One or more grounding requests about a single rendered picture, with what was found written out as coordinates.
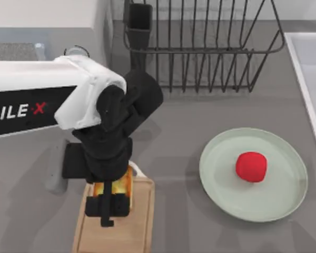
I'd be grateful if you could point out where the small round glass object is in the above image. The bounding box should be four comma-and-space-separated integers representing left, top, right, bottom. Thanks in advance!
64, 45, 91, 57

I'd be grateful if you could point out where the dark wire dish rack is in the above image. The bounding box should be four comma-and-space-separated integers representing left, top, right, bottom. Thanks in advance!
122, 0, 285, 93

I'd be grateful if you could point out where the wooden cutting board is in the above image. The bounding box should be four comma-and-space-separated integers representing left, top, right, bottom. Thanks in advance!
72, 174, 156, 253

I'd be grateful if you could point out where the white countertop appliance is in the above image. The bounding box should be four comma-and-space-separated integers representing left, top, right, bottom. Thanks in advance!
0, 0, 112, 63

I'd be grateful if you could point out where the white cord loop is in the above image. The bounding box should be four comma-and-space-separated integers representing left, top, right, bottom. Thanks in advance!
129, 161, 146, 178

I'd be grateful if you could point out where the black cutlery holder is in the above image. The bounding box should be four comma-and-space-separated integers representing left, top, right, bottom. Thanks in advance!
126, 3, 154, 50

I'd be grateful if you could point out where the toasted bread slice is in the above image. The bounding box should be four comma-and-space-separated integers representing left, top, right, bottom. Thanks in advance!
93, 166, 134, 212

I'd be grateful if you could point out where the pale green plate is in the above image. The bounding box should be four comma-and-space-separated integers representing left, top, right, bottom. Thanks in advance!
199, 127, 309, 222

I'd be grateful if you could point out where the red apple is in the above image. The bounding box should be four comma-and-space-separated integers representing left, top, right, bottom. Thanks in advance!
235, 152, 268, 183

